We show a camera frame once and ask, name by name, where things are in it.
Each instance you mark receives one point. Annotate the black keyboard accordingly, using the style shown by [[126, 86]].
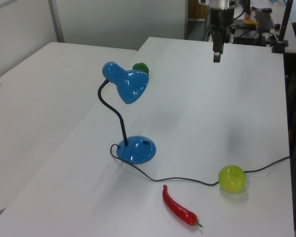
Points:
[[264, 19]]

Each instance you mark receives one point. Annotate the black computer mouse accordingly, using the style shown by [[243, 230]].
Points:
[[266, 10]]

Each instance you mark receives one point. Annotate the yellow flat object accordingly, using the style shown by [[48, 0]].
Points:
[[251, 22]]

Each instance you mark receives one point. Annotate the black equipment box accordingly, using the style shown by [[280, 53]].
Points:
[[249, 38]]

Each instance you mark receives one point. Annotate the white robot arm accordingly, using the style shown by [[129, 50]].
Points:
[[222, 3]]

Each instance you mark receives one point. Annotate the blue gooseneck desk lamp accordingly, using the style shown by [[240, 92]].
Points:
[[135, 148]]

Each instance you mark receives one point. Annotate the green apple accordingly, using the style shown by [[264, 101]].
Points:
[[232, 179]]

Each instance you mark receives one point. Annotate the brown wooden cabinet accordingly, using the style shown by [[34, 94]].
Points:
[[197, 8]]

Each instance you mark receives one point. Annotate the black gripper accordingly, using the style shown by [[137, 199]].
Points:
[[220, 19]]

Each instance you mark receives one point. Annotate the small black cylinder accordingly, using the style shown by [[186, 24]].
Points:
[[277, 27]]

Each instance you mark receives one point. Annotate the red chili pepper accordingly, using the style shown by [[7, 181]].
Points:
[[177, 207]]

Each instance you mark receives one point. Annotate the green bell pepper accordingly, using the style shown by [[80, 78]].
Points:
[[139, 67]]

